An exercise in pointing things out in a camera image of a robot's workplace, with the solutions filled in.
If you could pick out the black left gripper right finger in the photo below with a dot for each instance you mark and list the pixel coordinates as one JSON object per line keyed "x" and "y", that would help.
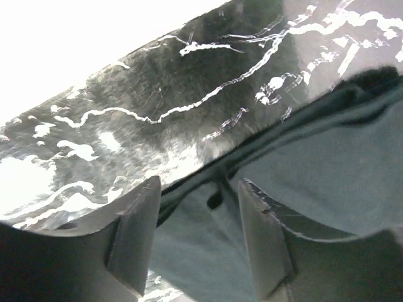
{"x": 294, "y": 258}

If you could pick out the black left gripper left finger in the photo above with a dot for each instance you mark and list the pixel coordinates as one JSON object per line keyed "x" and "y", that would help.
{"x": 102, "y": 256}

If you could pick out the black t shirt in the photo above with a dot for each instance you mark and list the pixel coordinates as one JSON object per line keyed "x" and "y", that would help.
{"x": 337, "y": 161}

